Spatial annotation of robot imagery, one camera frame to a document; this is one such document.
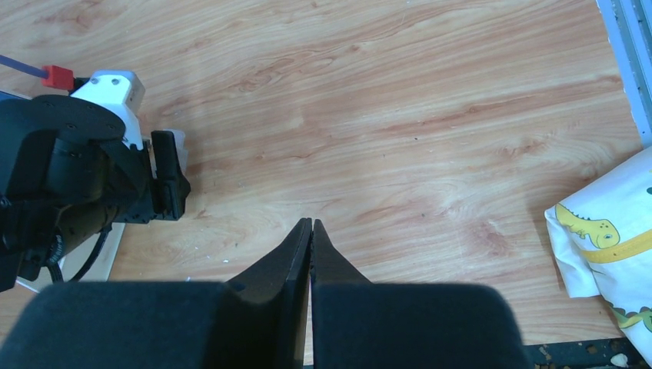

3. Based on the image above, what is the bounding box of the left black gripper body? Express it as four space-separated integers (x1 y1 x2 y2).
1 95 191 291

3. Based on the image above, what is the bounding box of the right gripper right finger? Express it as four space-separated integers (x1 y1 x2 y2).
311 221 533 368

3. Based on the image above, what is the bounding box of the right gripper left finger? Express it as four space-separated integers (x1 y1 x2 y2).
1 218 312 368

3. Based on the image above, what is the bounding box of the printed cream cloth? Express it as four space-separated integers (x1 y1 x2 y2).
544 148 651 363

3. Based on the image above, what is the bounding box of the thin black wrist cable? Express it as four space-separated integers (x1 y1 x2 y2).
45 224 114 284

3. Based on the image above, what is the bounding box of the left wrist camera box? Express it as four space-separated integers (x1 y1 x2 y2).
72 69 145 150

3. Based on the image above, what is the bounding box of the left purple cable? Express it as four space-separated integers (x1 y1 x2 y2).
0 53 78 91

